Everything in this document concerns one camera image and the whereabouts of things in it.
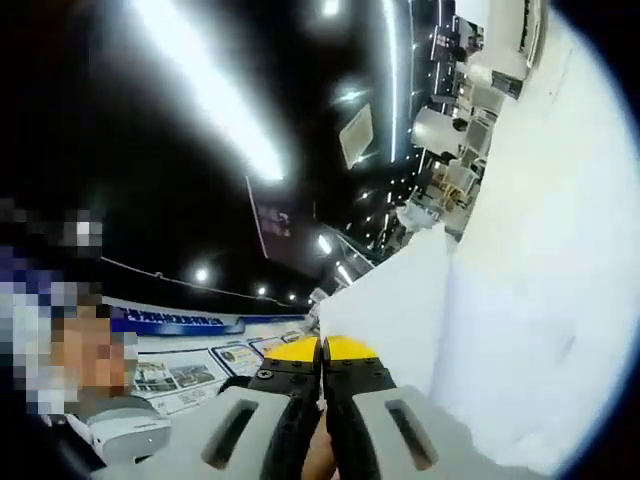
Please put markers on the white chest device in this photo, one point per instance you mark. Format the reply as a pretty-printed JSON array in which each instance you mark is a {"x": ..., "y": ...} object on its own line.
[{"x": 130, "y": 425}]

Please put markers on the ceiling air conditioner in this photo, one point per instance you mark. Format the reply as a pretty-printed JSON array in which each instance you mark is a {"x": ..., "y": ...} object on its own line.
[{"x": 357, "y": 132}]

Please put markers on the person's right hand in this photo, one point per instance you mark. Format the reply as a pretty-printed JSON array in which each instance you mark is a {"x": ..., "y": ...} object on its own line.
[{"x": 317, "y": 460}]

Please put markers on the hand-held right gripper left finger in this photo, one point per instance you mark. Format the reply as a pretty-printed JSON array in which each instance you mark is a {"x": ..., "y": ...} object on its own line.
[{"x": 270, "y": 380}]

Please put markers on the white pillar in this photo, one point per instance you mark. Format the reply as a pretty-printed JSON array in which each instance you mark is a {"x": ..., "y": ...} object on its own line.
[{"x": 430, "y": 130}]

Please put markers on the wall poster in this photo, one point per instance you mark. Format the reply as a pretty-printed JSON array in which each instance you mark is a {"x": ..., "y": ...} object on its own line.
[{"x": 170, "y": 375}]

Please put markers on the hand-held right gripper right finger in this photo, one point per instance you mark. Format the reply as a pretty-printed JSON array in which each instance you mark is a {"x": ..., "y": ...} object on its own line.
[{"x": 360, "y": 375}]

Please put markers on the blue wall banner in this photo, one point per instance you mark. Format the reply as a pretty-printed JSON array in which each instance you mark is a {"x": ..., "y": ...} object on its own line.
[{"x": 175, "y": 322}]

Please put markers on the dark hanging sign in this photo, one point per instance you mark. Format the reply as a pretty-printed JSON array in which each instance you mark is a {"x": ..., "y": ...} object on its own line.
[{"x": 280, "y": 225}]

